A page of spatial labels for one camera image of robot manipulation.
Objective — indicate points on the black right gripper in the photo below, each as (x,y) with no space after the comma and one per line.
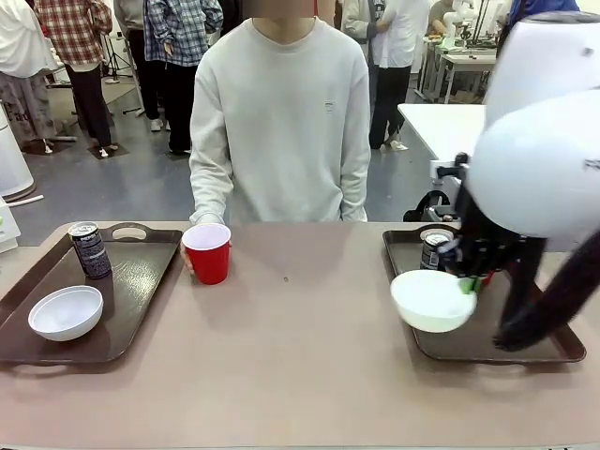
(483,255)

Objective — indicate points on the white plastic bowl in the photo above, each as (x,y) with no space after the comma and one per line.
(431,304)
(65,316)

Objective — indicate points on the black soda can red logo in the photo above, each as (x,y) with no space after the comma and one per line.
(429,257)

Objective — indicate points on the red plastic cup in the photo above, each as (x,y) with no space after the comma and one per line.
(211,262)

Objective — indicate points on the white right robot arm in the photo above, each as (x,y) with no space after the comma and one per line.
(529,154)

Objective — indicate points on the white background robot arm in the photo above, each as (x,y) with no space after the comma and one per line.
(457,19)

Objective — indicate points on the person's right forearm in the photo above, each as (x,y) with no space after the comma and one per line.
(211,187)

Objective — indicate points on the person's left forearm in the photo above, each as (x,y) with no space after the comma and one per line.
(355,192)

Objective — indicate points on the person's right hand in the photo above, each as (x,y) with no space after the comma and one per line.
(184,253)

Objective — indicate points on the brown plastic tray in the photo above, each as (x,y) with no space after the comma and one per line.
(136,281)
(478,347)

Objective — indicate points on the white table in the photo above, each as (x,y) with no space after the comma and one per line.
(440,131)

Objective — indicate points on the grey framed workbench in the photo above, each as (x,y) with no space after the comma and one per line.
(461,65)

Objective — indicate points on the person in white coat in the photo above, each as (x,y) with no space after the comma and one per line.
(391,56)

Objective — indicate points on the person in grey sweatshirt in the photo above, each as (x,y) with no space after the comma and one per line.
(281,117)

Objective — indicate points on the person in blue jacket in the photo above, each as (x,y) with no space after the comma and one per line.
(544,4)

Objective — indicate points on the person in grey jacket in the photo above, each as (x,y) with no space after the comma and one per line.
(356,19)

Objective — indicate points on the person in blue plaid shirt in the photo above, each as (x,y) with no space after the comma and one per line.
(173,47)

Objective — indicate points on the person in grey top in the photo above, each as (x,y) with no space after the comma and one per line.
(140,61)

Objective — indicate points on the black tripod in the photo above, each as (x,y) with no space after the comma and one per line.
(117,61)

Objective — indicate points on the person in red plaid shirt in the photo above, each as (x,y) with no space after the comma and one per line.
(77,42)

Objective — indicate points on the white cylindrical appliance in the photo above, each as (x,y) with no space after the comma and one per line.
(14,159)

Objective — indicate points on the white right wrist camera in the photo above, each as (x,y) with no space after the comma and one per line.
(445,169)

